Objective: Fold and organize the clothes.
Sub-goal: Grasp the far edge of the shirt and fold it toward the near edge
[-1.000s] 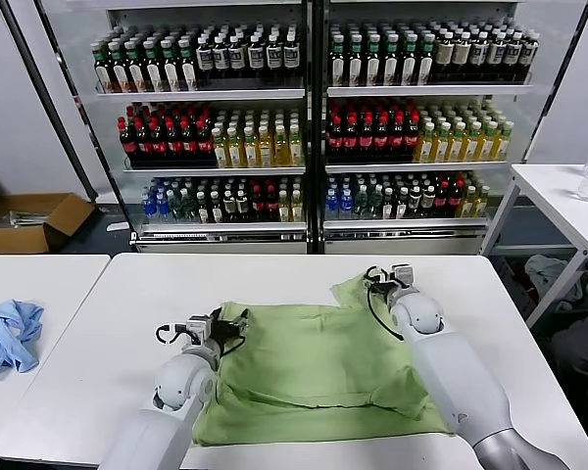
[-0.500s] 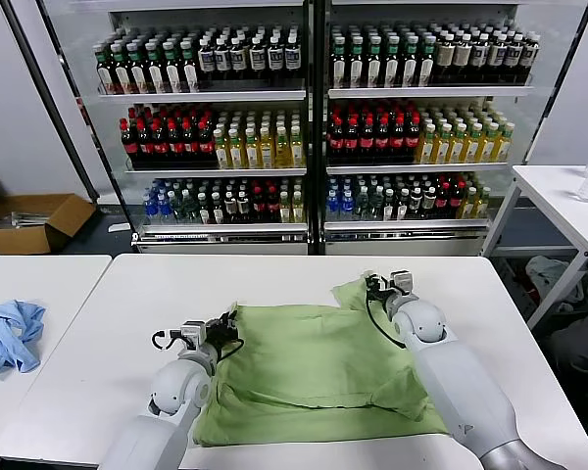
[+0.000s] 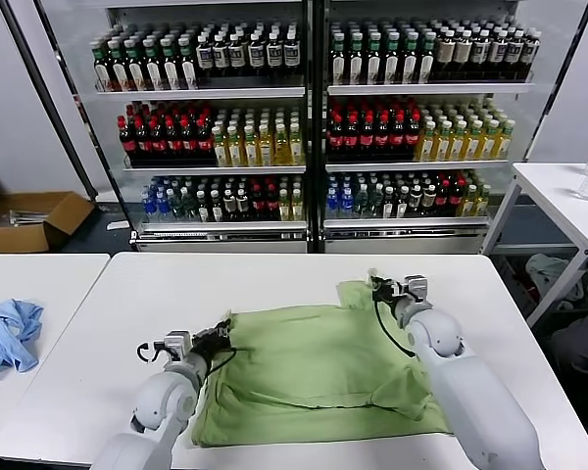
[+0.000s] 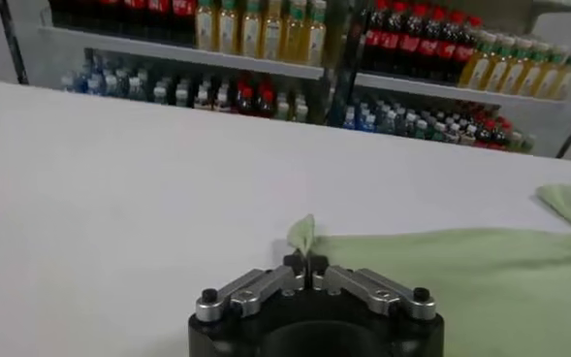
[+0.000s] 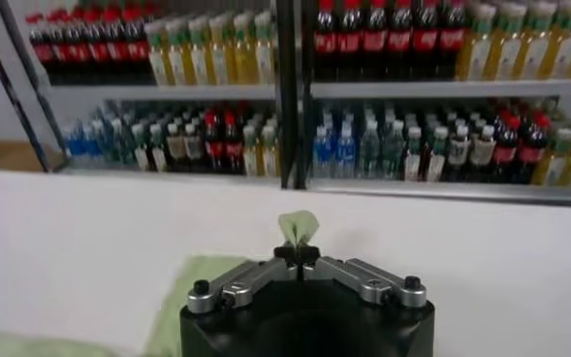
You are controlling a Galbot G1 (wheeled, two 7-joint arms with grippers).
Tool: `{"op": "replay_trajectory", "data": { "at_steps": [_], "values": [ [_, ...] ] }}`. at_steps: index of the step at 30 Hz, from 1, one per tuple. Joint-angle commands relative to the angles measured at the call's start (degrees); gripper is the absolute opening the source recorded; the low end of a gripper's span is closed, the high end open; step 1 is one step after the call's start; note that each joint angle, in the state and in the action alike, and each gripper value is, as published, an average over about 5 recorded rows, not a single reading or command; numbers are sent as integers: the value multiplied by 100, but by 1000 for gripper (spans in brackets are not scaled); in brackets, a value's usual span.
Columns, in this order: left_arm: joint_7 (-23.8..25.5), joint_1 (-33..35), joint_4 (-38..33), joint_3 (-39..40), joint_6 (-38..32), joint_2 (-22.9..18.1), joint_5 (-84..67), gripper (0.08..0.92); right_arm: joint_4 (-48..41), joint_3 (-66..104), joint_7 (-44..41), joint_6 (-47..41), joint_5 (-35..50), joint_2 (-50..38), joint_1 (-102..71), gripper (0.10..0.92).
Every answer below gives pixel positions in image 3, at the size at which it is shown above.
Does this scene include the crumpled light blue garment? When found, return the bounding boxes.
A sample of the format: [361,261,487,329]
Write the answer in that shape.
[0,299,46,377]

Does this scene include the black-framed glass cabinet door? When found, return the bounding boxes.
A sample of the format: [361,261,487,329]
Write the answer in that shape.
[518,0,588,165]
[0,0,131,231]

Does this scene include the white side table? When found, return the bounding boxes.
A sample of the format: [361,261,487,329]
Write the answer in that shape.
[479,161,588,329]

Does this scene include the white-cap tan-label dark bottle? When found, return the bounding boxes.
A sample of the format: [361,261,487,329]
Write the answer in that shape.
[434,32,453,82]
[452,32,470,82]

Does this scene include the white-cap blue-label dark bottle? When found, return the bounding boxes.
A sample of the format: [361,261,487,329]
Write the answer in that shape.
[521,32,541,82]
[265,34,283,77]
[247,35,265,77]
[212,36,229,78]
[282,34,300,77]
[487,32,505,82]
[504,32,522,82]
[469,32,487,82]
[227,36,246,78]
[196,37,215,79]

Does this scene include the silver metal parts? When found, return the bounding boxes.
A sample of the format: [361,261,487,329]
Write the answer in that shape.
[7,209,48,229]

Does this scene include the open cardboard box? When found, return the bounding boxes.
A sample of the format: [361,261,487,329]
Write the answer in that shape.
[0,190,97,255]

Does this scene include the yellow tea bottle white label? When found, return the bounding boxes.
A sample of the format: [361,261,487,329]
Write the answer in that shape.
[211,126,228,168]
[272,124,289,167]
[288,124,305,167]
[242,125,259,168]
[226,126,243,168]
[258,125,274,167]

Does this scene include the white beverage display cabinet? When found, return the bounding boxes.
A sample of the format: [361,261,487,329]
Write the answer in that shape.
[105,0,319,256]
[316,0,538,256]

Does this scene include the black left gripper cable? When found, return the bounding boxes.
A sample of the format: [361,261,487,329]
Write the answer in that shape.
[206,347,250,381]

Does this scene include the light green polo shirt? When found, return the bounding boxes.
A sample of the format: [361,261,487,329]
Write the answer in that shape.
[189,279,456,448]

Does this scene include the yellow juice bottle green cap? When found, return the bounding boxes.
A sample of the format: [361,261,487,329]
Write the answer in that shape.
[433,121,452,164]
[449,121,467,163]
[495,120,515,161]
[415,121,436,164]
[464,121,484,163]
[479,120,500,162]

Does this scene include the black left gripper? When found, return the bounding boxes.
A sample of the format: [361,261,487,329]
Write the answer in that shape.
[191,318,233,356]

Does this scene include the black left camera cable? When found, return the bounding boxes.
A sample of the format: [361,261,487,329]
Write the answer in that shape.
[136,341,167,364]

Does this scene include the grey crumpled cloth pile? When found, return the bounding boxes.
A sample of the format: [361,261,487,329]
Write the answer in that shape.
[524,253,585,314]

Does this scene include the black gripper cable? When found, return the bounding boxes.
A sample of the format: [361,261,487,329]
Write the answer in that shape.
[206,347,250,381]
[371,299,417,359]

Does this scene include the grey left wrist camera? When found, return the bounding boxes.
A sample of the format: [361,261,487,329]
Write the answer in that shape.
[164,331,193,362]

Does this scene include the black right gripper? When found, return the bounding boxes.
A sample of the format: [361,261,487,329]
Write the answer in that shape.
[368,268,403,305]

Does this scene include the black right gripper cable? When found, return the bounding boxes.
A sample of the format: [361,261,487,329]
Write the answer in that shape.
[371,299,417,359]

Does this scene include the green-cap dark tea bottle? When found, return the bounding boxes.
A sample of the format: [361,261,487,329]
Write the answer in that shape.
[108,41,128,94]
[125,40,146,93]
[347,34,364,87]
[144,39,164,93]
[417,34,435,86]
[365,34,381,87]
[400,34,417,87]
[161,39,181,93]
[330,34,348,87]
[92,42,112,94]
[178,38,198,92]
[382,34,400,87]

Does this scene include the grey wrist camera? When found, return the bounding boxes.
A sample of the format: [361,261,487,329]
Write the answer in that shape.
[164,331,193,362]
[401,274,430,304]

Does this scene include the dark clothed person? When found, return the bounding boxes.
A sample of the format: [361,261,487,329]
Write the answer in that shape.
[549,308,588,442]

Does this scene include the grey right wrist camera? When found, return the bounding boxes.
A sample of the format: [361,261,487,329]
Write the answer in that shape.
[401,274,430,304]

